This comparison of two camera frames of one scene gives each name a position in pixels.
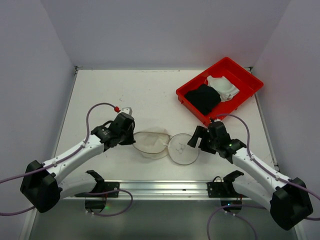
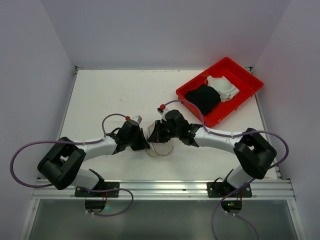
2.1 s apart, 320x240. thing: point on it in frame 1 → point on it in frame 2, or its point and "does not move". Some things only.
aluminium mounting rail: [187, 189] does not move
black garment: [204, 98] does not move
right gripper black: [203, 141] → [161, 130]
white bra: [225, 89] does not move
